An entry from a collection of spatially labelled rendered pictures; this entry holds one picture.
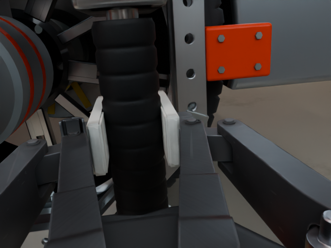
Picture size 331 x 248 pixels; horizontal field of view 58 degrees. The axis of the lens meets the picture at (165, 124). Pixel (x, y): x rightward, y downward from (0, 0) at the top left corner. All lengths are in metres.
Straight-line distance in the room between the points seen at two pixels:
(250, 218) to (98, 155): 1.39
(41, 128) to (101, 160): 0.38
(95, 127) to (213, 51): 0.27
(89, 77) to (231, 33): 0.23
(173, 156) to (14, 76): 0.19
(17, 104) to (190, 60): 0.21
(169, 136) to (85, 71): 0.35
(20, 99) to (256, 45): 0.29
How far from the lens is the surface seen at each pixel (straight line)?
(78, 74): 0.50
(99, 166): 0.17
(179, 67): 0.39
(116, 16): 0.17
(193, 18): 0.39
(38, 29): 0.72
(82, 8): 0.17
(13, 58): 0.31
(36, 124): 0.54
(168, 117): 0.16
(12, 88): 0.31
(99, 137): 0.16
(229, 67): 0.41
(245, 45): 0.42
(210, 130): 0.16
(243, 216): 1.54
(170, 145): 0.16
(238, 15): 0.67
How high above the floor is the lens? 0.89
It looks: 18 degrees down
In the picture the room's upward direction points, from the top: 4 degrees counter-clockwise
